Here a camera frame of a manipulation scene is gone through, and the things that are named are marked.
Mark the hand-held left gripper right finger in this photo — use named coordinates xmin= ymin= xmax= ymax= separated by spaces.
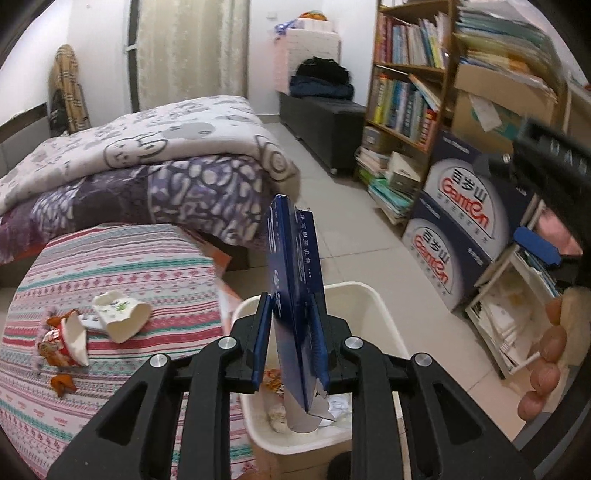
xmin=307 ymin=293 xmax=536 ymax=480

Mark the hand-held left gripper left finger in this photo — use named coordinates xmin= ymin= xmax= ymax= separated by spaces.
xmin=46 ymin=293 xmax=273 ymax=480

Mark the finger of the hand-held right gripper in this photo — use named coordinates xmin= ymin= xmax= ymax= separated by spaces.
xmin=514 ymin=205 xmax=591 ymax=287

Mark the white plastic trash bin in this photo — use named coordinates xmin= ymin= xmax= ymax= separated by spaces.
xmin=231 ymin=282 xmax=411 ymax=480

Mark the white tissue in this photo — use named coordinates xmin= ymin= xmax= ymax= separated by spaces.
xmin=323 ymin=394 xmax=354 ymax=418
xmin=268 ymin=404 xmax=291 ymax=433

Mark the blue carton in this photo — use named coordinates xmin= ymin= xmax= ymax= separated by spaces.
xmin=265 ymin=194 xmax=339 ymax=435

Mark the orange peel piece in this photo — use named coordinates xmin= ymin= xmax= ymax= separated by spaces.
xmin=50 ymin=374 xmax=77 ymax=398

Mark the person's right hand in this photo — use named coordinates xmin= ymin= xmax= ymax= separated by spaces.
xmin=517 ymin=295 xmax=568 ymax=423

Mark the white shelf unit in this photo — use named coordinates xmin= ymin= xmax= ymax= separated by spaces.
xmin=464 ymin=83 xmax=591 ymax=380

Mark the stack of papers and folders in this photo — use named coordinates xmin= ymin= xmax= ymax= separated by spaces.
xmin=455 ymin=4 xmax=562 ymax=100

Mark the wooden bookshelf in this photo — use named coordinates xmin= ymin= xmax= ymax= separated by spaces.
xmin=353 ymin=0 xmax=456 ymax=223

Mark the small beige box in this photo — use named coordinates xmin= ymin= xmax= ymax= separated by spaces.
xmin=385 ymin=151 xmax=424 ymax=195

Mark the pile of flat books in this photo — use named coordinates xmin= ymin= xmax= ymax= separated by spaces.
xmin=355 ymin=148 xmax=416 ymax=225

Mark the striped patterned tablecloth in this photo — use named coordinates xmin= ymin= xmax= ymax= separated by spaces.
xmin=0 ymin=223 xmax=260 ymax=480

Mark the row of thick colourful books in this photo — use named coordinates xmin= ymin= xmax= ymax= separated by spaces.
xmin=372 ymin=73 xmax=440 ymax=151

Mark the purple patterned blanket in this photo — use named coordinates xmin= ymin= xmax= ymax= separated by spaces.
xmin=0 ymin=154 xmax=302 ymax=267

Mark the small grey box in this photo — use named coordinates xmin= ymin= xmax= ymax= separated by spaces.
xmin=361 ymin=126 xmax=393 ymax=154

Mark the row of thin colourful books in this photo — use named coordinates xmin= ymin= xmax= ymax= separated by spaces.
xmin=375 ymin=15 xmax=450 ymax=71

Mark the black storage bench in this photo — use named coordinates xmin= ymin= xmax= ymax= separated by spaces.
xmin=279 ymin=90 xmax=371 ymax=176

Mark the cartoon print white blanket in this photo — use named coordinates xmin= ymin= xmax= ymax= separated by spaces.
xmin=0 ymin=95 xmax=301 ymax=217

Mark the black backpack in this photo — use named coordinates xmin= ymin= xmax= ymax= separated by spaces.
xmin=295 ymin=56 xmax=350 ymax=86

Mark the white covered cabinet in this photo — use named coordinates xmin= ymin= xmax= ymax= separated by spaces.
xmin=276 ymin=27 xmax=344 ymax=96

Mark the cream lace curtain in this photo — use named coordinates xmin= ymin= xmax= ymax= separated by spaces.
xmin=137 ymin=0 xmax=250 ymax=112

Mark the black hanging bag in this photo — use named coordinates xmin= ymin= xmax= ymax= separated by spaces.
xmin=49 ymin=90 xmax=70 ymax=126

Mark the grey upholstered bed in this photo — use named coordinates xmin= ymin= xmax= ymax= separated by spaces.
xmin=0 ymin=95 xmax=302 ymax=278

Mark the plaid beige scarf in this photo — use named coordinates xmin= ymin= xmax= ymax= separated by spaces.
xmin=50 ymin=44 xmax=91 ymax=136

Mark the window frame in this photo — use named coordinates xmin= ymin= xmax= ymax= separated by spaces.
xmin=124 ymin=0 xmax=142 ymax=112

